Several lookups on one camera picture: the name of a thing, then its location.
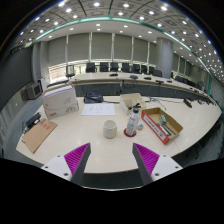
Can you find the red-sided open cardboard box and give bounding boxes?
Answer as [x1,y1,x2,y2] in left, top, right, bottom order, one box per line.
[140,107,184,145]

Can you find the clear bottle with black cap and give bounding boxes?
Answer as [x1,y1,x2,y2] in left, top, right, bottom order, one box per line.
[125,103,142,136]

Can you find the white paper sheet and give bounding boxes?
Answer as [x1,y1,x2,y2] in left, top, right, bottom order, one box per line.
[81,102,116,117]

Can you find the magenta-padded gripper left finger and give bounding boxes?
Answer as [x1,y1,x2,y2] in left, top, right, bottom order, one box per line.
[41,142,92,186]

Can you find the white mug with yellow handle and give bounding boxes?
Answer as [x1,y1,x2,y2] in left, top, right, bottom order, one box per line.
[102,119,118,140]

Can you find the brown paper envelope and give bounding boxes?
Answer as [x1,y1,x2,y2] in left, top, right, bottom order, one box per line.
[21,118,59,154]

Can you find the black table microphone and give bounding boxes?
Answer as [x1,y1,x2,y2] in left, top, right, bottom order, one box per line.
[183,98,193,109]

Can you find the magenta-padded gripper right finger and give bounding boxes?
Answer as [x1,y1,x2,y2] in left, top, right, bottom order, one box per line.
[131,142,183,186]

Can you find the thin black cable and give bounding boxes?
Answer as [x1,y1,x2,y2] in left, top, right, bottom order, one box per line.
[148,96,168,111]

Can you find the flat round red coaster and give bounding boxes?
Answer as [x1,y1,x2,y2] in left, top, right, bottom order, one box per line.
[123,127,138,138]

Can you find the beige open divided box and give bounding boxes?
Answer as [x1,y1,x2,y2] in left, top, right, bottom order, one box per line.
[119,92,148,116]

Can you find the black power adapter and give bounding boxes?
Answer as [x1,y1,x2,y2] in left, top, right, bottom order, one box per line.
[23,111,42,129]

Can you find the dark marker pens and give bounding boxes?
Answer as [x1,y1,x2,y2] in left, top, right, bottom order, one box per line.
[156,123,177,137]

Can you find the grey boxy monitor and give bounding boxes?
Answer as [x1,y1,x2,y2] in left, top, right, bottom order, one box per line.
[25,82,43,101]

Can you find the row of black office chairs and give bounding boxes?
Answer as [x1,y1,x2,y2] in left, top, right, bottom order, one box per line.
[65,61,188,84]

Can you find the large white cardboard carton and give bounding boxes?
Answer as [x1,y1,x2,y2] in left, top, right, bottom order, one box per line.
[41,83,80,120]

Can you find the black desk microphones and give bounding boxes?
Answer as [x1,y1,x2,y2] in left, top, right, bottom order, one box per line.
[109,72,174,84]

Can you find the round ceiling lights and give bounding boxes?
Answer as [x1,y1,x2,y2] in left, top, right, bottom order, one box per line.
[13,0,224,78]

